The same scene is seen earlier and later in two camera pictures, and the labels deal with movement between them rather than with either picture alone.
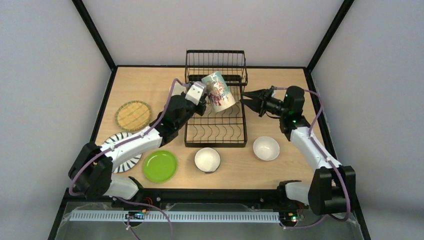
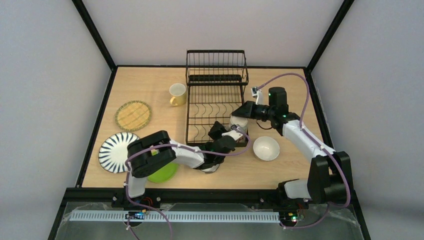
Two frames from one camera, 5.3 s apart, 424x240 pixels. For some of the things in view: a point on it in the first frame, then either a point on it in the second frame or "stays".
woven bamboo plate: x=133 y=115 stays
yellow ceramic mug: x=178 y=89 stays
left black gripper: x=201 y=105 to x=218 y=131
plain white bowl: x=266 y=148 stays
